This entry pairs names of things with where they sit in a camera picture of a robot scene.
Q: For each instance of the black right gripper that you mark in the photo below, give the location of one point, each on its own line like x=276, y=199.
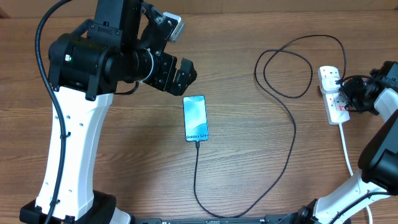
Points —
x=346, y=87

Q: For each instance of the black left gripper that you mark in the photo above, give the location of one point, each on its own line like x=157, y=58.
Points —
x=165, y=83

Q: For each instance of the Samsung Galaxy smartphone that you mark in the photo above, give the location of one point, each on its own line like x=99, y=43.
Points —
x=195, y=118

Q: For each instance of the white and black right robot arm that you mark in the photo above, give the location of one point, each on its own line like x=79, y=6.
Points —
x=376, y=177

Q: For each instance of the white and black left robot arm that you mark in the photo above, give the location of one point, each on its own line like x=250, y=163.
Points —
x=124, y=42

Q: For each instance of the white charger plug adapter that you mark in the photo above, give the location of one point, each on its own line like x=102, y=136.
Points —
x=328, y=81

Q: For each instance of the white power strip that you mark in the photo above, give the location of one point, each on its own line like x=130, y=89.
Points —
x=334, y=104

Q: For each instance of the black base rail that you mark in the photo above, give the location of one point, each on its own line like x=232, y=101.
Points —
x=211, y=221

